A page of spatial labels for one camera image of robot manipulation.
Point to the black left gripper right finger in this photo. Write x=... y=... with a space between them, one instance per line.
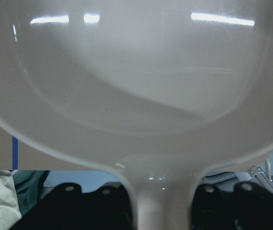
x=248 y=207

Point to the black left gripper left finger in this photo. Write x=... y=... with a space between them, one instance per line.
x=66 y=207

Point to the beige plastic dustpan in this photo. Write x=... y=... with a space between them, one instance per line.
x=156 y=92

